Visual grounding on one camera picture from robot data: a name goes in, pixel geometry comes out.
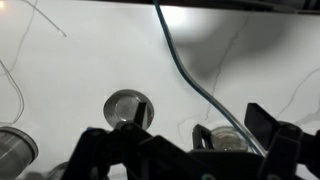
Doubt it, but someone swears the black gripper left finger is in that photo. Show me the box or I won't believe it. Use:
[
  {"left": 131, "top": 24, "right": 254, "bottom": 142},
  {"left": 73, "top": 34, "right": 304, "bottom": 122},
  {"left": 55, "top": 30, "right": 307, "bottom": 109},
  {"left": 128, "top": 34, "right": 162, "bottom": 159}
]
[{"left": 61, "top": 101, "right": 208, "bottom": 180}]

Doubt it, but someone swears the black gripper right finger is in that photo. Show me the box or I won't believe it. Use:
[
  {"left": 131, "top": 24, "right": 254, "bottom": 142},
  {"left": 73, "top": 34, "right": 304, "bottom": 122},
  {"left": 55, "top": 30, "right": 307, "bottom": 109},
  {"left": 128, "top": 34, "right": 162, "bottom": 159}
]
[{"left": 244, "top": 102, "right": 320, "bottom": 180}]

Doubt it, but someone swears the round steel bowl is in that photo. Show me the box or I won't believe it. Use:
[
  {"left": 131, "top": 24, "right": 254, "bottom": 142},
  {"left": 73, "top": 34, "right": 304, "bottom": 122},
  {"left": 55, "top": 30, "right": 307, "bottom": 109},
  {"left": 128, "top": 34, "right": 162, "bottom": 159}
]
[{"left": 103, "top": 88, "right": 155, "bottom": 130}]

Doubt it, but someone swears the steel utensil holder pot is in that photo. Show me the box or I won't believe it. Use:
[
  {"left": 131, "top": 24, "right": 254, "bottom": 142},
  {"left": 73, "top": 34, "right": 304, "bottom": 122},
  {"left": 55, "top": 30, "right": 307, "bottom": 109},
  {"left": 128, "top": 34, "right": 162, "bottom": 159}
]
[{"left": 0, "top": 126, "right": 40, "bottom": 180}]

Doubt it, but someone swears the blue-green cable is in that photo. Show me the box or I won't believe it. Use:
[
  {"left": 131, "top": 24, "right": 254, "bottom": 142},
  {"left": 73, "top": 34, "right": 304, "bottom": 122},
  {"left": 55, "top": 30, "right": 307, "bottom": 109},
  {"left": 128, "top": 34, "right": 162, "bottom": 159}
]
[{"left": 152, "top": 0, "right": 268, "bottom": 158}]

